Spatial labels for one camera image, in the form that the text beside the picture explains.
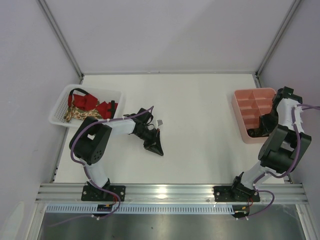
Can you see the left aluminium frame post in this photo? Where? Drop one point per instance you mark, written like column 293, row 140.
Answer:
column 44, row 7

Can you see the aluminium mounting rail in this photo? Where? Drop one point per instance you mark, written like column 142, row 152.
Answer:
column 198, row 194

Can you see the white slotted cable duct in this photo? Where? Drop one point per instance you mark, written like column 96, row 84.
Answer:
column 215, row 209

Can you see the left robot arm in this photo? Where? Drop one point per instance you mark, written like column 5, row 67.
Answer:
column 90, row 141

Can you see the aluminium frame post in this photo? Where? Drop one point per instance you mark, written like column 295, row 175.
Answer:
column 288, row 18
column 44, row 7

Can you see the right aluminium frame post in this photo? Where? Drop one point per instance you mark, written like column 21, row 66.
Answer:
column 288, row 18

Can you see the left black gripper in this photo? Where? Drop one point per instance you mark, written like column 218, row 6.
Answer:
column 152, row 140

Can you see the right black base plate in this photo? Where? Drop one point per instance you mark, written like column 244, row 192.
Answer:
column 229, row 193

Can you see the red tie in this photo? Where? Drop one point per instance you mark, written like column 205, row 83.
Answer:
column 89, row 102

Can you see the white plastic basket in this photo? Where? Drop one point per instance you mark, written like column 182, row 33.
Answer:
column 101, row 93

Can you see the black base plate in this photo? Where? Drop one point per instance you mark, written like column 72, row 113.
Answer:
column 229, row 193
column 117, row 191

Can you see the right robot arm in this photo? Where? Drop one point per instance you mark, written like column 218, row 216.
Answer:
column 284, row 147

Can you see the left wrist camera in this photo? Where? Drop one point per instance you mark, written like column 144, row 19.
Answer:
column 159, row 122

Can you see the beige floral tie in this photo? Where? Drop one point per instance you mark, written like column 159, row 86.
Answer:
column 77, row 113

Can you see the pink divided organizer tray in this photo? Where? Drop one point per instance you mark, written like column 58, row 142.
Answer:
column 248, row 105

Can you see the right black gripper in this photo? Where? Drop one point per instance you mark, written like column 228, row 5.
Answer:
column 261, row 127

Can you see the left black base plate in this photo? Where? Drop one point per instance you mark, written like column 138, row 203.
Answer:
column 117, row 191

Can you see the dark brown patterned tie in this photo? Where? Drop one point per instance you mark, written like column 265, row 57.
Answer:
column 257, row 133

